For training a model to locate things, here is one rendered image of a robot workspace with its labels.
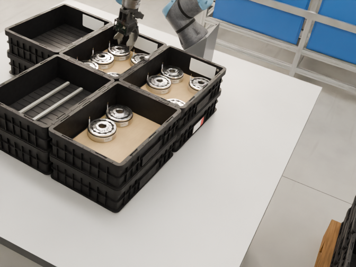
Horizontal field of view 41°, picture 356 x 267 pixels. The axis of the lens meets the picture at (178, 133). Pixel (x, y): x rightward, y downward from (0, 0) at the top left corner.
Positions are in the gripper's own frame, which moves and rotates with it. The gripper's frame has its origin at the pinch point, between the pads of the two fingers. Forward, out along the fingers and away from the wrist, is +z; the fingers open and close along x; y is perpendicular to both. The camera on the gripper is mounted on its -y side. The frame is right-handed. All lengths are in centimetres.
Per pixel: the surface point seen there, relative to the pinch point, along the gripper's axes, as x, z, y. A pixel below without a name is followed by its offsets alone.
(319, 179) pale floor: 107, 79, -83
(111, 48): -5.8, 4.4, 2.0
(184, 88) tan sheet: 34.5, 3.3, 4.0
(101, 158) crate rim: 40, -7, 71
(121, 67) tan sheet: 4.7, 6.5, 8.1
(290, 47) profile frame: 41, 56, -183
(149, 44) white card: 8.2, -1.0, -7.2
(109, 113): 22.9, 1.9, 42.5
